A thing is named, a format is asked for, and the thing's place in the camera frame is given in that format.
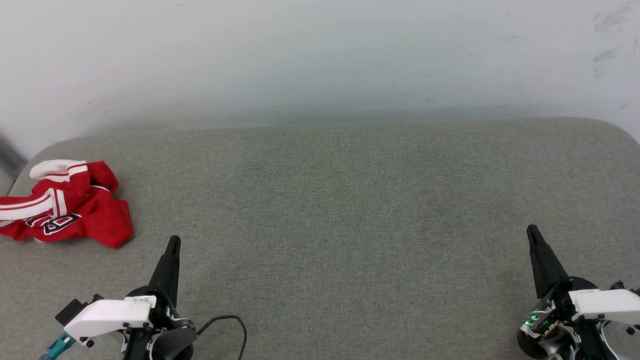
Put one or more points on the red and white basketball jersey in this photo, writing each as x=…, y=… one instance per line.
x=100, y=220

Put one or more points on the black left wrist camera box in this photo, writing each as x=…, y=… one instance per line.
x=75, y=310

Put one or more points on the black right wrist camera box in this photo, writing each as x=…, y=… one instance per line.
x=622, y=286

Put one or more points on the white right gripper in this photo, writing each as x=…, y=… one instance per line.
x=600, y=302

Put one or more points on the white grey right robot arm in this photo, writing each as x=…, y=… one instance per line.
x=565, y=345

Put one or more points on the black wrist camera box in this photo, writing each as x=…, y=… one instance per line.
x=622, y=286
x=75, y=310

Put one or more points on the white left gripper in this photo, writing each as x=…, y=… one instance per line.
x=110, y=315

